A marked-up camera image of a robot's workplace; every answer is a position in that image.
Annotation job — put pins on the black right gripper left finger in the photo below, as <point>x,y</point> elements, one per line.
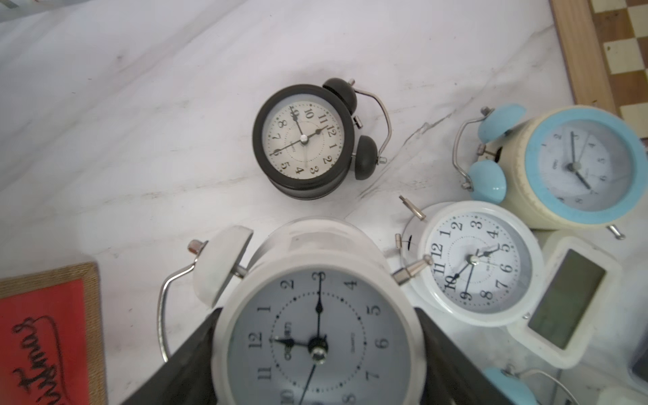
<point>186,378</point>

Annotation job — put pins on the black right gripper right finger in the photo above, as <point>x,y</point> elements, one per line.
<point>451,377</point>

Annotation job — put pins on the mint round alarm clock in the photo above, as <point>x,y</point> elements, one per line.
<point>511,384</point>

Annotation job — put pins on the white round alarm clock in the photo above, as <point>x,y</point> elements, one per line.
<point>316,317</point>

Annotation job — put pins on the black twin bell alarm clock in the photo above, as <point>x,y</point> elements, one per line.
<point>304,139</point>

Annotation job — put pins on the silver round alarm clock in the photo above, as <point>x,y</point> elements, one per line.
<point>487,267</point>

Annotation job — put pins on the white tilted digital clock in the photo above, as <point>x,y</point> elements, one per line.
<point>581,279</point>

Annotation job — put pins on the small white digital clock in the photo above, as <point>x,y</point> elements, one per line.
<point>625,375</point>

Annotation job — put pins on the light blue twin bell clock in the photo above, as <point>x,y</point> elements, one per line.
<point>577,167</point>

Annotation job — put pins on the wooden chess board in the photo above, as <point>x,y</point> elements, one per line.
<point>604,46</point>

